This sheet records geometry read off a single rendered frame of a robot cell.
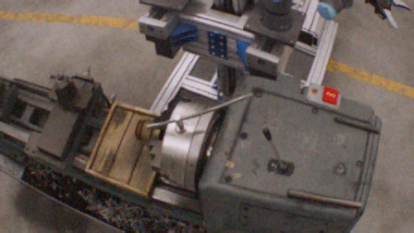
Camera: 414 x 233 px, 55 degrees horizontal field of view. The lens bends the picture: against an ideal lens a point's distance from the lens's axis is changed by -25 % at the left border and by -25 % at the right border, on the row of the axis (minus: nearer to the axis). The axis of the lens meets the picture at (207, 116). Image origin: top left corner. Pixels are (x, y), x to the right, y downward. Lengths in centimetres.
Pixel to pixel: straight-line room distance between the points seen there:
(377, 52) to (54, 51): 259
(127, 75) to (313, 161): 203
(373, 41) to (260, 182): 239
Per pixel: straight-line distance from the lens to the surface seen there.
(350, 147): 164
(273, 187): 154
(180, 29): 220
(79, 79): 224
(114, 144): 208
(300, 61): 314
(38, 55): 384
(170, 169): 170
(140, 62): 344
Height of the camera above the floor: 266
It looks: 58 degrees down
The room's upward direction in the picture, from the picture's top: 6 degrees counter-clockwise
